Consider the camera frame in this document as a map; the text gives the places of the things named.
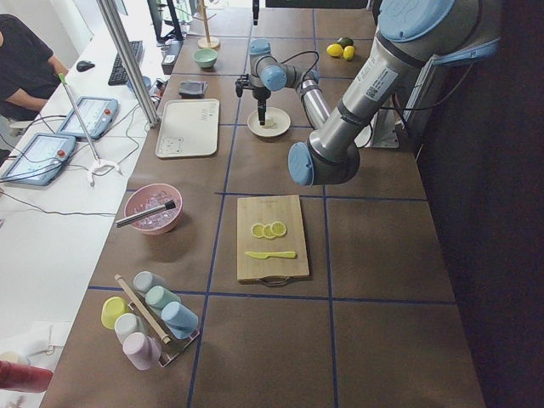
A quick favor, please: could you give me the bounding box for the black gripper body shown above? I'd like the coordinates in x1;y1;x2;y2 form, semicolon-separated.
235;74;271;109

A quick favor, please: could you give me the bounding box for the cream round plate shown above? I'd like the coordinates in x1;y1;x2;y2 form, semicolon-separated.
246;107;291;138

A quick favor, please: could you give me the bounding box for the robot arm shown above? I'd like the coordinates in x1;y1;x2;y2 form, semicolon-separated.
235;1;502;185

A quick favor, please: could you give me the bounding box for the white bear tray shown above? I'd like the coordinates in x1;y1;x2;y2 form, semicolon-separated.
155;99;220;159

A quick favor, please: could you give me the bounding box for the wooden mug stand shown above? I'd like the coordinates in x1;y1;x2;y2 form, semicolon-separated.
197;0;220;49

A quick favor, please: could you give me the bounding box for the mint green bowl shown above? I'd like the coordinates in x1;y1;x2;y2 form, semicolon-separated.
193;48;218;69

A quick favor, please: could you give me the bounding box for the grey folded cloth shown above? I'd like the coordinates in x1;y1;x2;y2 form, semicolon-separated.
178;81;208;99

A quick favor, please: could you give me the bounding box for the yellow lemon upper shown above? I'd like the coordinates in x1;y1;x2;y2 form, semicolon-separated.
326;43;343;58

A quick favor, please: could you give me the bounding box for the yellow lemon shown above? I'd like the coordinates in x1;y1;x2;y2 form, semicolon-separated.
326;43;343;58
343;45;355;61

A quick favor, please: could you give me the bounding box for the yellow lemon lower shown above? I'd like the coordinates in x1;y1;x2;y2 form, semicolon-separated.
343;45;355;61

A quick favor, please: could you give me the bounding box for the green lime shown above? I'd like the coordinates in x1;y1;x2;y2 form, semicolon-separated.
336;37;354;48

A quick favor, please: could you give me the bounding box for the lemon slice bottom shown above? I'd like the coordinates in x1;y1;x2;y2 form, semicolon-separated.
270;221;287;237

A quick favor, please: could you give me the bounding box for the lemon slice top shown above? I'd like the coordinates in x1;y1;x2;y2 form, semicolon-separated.
251;223;265;239

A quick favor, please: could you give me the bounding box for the metal black-tipped stirrer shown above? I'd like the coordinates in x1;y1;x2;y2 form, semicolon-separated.
115;200;177;228

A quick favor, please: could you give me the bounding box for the black keyboard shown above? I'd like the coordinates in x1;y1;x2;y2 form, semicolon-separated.
107;40;145;87

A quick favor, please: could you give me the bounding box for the bamboo cutting board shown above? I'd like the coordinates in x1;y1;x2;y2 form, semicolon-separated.
236;195;309;286

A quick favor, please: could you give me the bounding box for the pink bowl with ice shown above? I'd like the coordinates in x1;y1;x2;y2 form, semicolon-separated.
124;184;183;235

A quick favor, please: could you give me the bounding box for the yellow plastic knife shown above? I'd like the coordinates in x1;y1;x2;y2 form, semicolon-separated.
245;251;297;260

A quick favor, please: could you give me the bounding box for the blue teach pendant far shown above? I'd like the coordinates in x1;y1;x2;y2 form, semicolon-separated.
56;97;119;140

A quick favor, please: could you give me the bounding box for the blue teach pendant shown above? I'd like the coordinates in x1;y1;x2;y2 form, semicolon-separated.
56;97;119;140
1;133;77;187

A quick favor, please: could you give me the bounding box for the white grabber stick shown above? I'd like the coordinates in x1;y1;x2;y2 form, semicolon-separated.
59;73;121;187

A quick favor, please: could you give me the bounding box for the black computer mouse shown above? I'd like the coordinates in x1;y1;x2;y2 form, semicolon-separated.
76;60;95;72

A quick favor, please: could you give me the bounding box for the grey-blue cup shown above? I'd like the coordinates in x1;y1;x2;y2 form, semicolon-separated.
133;270;167;295

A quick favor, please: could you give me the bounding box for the mint green cup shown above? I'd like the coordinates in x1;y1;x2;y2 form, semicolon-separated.
145;286;181;312

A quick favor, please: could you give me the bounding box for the blue teach pendant near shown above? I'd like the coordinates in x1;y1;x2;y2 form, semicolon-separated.
1;133;77;187

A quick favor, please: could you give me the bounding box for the light blue cup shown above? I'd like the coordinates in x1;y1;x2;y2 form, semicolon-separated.
161;302;199;339

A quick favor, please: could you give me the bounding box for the person in black shirt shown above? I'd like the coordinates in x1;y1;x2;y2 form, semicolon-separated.
1;14;69;121

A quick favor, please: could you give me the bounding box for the yellow cup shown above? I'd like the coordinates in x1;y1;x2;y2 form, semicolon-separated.
100;297;128;330

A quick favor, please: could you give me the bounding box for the white cup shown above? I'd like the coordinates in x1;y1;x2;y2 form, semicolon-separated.
114;313;148;344

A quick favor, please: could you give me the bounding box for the pink cup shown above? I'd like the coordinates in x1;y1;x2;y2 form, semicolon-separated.
122;332;162;371

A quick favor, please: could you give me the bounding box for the red bottle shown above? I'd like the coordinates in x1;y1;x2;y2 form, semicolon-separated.
1;360;53;393

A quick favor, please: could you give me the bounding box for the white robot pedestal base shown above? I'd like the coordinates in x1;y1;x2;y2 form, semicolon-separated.
354;105;400;149

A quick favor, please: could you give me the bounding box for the aluminium frame post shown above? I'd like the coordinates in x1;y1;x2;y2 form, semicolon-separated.
97;0;160;128

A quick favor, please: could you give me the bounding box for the white wire cup rack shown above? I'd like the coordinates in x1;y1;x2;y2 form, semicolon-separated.
128;301;201;367

